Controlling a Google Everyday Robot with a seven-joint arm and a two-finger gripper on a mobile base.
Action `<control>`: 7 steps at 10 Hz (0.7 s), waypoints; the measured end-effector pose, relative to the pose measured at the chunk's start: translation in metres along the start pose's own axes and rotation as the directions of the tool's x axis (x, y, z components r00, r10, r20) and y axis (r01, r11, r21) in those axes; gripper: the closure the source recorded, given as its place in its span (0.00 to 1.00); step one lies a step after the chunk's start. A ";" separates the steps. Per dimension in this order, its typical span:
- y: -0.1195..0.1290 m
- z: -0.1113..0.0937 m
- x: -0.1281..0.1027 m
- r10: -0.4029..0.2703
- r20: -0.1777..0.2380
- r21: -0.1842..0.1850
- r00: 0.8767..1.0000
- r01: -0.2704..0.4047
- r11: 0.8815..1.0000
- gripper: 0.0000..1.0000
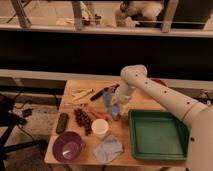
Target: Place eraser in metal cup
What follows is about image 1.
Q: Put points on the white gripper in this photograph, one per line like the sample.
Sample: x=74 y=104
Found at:
x=123 y=95

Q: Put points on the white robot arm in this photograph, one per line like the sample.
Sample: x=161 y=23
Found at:
x=197 y=116

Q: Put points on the red object behind arm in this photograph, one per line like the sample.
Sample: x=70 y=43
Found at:
x=159 y=81

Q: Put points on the white paper cup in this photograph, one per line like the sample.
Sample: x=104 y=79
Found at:
x=100 y=128

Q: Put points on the dark rectangular eraser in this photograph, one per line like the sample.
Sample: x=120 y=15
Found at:
x=61 y=124

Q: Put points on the orange carrot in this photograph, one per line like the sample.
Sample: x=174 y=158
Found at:
x=98 y=115

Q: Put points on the dark grape bunch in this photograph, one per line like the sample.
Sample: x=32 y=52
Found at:
x=83 y=120

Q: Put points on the yellow banana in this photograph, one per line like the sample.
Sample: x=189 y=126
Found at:
x=82 y=94

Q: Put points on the blue crumpled cloth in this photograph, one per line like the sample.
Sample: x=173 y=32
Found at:
x=108 y=150

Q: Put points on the green plastic tray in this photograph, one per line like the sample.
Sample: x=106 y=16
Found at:
x=157 y=135

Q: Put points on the purple plastic bowl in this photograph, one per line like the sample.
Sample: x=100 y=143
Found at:
x=67 y=147

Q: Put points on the black handled tool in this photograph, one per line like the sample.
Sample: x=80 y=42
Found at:
x=100 y=93

